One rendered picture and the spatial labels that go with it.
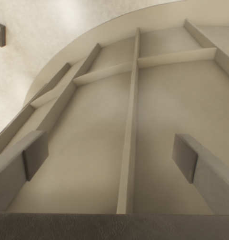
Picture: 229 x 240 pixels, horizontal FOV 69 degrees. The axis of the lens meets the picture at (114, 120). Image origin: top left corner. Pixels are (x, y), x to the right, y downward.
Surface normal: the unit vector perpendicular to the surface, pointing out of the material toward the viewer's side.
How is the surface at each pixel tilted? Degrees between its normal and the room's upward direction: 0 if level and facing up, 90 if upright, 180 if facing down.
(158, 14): 0
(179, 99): 90
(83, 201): 90
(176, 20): 0
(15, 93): 0
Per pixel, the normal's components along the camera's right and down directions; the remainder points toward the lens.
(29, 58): -0.13, 0.64
